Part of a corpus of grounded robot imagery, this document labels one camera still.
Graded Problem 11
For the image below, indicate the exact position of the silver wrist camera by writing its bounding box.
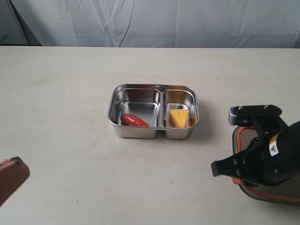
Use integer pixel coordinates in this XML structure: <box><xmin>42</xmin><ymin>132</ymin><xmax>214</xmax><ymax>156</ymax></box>
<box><xmin>228</xmin><ymin>105</ymin><xmax>282</xmax><ymax>127</ymax></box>

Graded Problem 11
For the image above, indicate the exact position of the yellow cheese wedge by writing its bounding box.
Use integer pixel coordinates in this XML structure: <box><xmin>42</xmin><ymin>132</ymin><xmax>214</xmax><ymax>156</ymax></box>
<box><xmin>170</xmin><ymin>109</ymin><xmax>189</xmax><ymax>128</ymax></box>

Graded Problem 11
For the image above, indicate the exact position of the stainless steel lunch box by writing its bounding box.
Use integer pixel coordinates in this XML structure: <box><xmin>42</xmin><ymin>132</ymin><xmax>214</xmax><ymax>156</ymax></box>
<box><xmin>108</xmin><ymin>84</ymin><xmax>199</xmax><ymax>140</ymax></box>

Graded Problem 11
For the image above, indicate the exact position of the red sausage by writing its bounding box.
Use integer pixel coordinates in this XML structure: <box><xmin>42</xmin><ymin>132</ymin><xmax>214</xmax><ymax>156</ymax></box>
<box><xmin>120</xmin><ymin>113</ymin><xmax>149</xmax><ymax>127</ymax></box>

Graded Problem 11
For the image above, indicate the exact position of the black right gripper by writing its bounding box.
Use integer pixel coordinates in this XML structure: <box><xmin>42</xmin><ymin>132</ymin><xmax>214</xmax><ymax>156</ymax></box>
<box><xmin>211</xmin><ymin>116</ymin><xmax>300</xmax><ymax>186</ymax></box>

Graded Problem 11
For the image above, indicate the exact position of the white backdrop curtain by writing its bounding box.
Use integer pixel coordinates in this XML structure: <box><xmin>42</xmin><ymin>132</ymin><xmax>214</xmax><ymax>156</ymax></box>
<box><xmin>0</xmin><ymin>0</ymin><xmax>300</xmax><ymax>48</ymax></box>

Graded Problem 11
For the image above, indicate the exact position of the dark transparent lunch box lid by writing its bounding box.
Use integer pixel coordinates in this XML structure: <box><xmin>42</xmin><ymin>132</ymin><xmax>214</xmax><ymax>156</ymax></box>
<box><xmin>232</xmin><ymin>127</ymin><xmax>300</xmax><ymax>206</ymax></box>

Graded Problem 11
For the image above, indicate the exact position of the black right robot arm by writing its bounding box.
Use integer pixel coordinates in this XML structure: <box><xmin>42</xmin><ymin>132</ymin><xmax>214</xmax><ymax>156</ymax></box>
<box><xmin>211</xmin><ymin>115</ymin><xmax>300</xmax><ymax>186</ymax></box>

